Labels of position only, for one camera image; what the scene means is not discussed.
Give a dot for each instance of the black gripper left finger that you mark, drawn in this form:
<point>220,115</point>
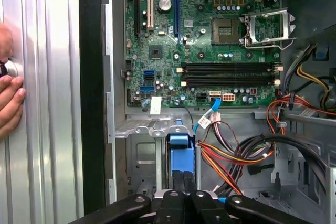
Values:
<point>178,182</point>

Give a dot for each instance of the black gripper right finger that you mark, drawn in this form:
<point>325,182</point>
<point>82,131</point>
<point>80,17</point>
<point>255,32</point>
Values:
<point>191,182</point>

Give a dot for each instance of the hard disk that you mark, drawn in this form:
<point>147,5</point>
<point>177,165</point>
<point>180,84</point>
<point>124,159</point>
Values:
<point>181,155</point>

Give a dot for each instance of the grey metal disk bay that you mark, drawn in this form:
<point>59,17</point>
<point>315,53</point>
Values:
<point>141,155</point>

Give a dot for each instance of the person's hand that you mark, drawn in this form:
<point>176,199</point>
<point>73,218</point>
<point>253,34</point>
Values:
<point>10,103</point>

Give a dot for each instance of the white paper label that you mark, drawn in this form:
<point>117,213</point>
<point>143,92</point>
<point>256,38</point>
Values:
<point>156,106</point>

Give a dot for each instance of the black RAM slot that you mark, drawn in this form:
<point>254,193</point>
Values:
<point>231,78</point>
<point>231,65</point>
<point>231,84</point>
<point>231,71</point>

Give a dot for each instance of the black PC case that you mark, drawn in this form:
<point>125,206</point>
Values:
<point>92,77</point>

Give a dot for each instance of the grey optical drive cage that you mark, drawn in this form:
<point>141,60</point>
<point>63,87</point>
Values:
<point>331,187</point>

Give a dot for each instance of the green motherboard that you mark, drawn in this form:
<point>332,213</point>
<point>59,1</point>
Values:
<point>199,40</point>

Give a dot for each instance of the thin metal locking lever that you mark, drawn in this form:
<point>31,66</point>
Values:
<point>265,47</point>

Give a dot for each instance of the CPU socket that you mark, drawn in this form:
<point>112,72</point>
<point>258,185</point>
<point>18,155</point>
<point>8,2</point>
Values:
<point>225,31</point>

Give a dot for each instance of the blue expansion slot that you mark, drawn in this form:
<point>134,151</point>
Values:
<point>176,6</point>

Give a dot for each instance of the silver coin cell battery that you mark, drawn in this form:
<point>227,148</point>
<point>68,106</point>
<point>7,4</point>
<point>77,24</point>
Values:
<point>165,3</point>

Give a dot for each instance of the long black expansion slot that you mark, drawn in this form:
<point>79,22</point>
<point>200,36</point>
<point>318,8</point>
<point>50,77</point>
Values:
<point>136,6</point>

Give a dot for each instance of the white expansion slot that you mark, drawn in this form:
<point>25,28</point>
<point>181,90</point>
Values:
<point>150,1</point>

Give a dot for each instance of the metal socket cover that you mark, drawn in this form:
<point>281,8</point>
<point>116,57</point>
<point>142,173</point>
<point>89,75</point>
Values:
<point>267,12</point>

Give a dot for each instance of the grey power supply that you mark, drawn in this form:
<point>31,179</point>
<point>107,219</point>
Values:
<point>309,3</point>

